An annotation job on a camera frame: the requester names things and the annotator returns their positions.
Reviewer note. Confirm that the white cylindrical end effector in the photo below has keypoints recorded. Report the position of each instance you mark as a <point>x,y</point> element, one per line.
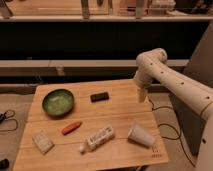
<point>142,87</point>

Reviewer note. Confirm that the black eraser block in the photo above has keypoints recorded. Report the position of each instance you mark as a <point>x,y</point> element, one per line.
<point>99,97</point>

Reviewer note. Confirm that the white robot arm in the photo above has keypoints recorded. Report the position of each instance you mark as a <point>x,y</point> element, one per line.
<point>199,97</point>

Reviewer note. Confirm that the white plastic bottle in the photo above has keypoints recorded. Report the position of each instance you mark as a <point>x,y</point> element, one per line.
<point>97,139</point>

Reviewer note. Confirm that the orange carrot toy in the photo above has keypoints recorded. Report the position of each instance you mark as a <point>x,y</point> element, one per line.
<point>71,127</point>

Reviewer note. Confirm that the green bowl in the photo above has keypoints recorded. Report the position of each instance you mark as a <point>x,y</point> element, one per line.
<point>58,103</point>

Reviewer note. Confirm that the white wrapped packet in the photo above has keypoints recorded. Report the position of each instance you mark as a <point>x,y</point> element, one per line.
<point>43,142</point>

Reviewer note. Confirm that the black object bottom left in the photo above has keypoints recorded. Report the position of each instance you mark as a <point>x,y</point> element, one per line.
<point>4,164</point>

